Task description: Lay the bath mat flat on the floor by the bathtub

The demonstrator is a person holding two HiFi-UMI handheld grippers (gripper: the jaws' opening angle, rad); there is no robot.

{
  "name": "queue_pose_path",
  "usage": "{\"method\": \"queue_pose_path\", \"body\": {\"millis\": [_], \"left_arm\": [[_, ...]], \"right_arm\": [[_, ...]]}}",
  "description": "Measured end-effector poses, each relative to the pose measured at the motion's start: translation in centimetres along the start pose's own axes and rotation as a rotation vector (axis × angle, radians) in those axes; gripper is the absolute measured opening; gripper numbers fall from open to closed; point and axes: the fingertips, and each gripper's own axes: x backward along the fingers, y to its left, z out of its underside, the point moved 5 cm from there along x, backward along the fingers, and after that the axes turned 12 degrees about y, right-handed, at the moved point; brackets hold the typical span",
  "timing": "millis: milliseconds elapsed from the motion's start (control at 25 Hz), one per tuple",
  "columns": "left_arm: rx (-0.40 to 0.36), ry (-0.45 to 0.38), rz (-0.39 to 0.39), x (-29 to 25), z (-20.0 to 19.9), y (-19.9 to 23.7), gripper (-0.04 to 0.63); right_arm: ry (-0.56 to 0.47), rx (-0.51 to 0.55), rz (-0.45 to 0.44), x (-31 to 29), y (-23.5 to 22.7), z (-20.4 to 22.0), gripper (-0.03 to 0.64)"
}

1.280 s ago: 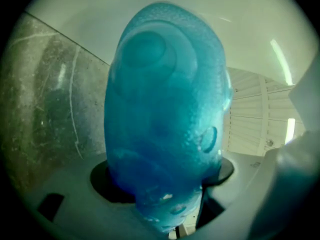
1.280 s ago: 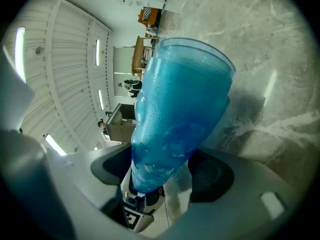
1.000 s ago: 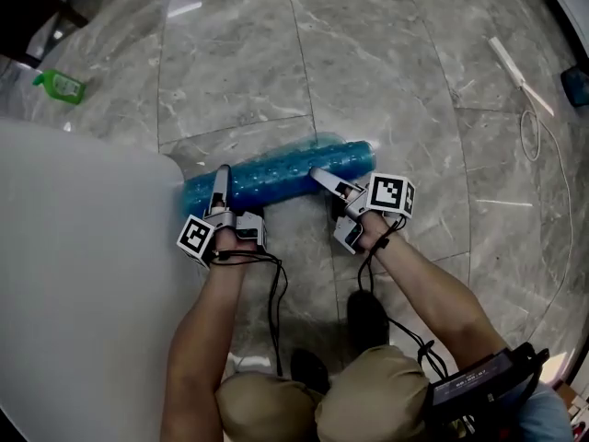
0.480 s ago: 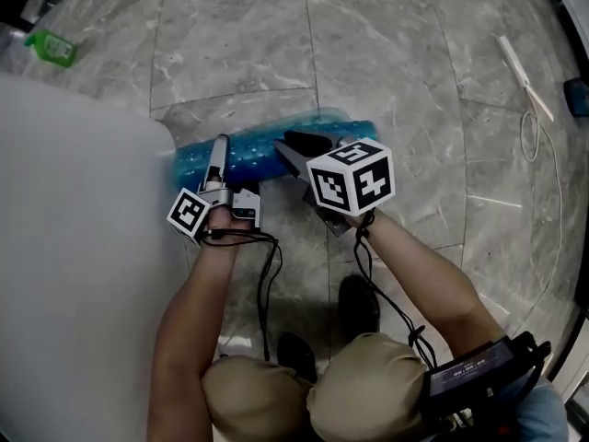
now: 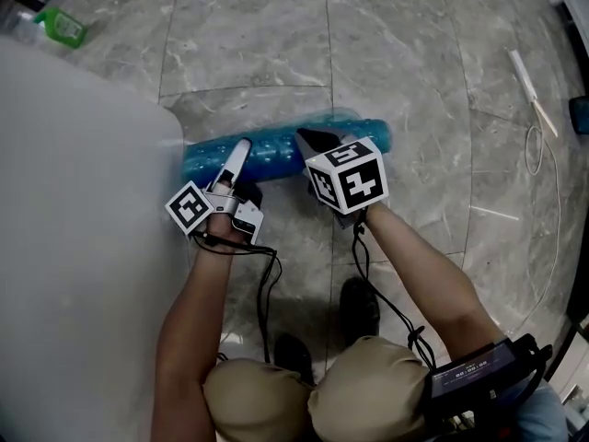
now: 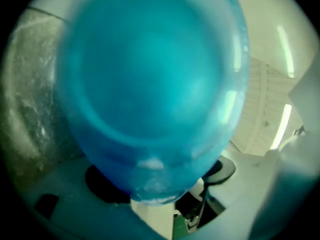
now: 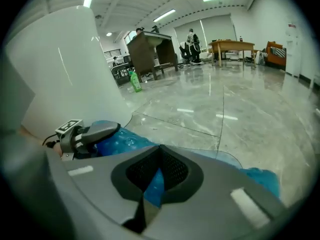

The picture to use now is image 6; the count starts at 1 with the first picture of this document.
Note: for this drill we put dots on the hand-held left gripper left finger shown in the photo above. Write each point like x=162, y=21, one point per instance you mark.
x=150, y=84

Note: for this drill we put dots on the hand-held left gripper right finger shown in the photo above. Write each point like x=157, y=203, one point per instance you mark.
x=290, y=179

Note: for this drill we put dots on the long ceiling light tube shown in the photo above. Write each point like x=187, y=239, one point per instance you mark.
x=285, y=51
x=282, y=126

